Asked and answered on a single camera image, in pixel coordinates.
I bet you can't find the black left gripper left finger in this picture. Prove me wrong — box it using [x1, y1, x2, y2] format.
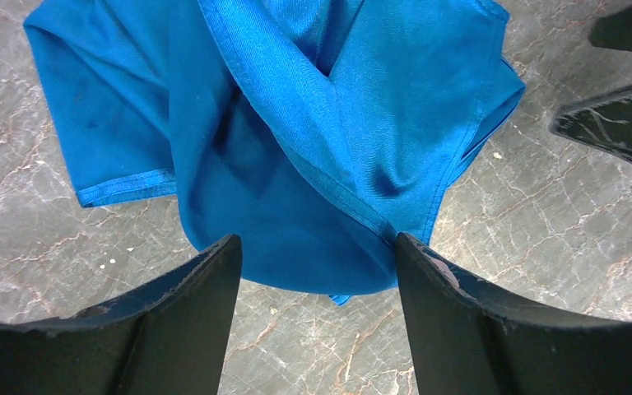
[0, 235, 242, 394]

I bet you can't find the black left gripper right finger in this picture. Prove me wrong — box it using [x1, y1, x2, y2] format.
[396, 233, 632, 394]

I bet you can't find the blue cloth napkin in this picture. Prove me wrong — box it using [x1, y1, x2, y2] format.
[24, 1, 524, 304]

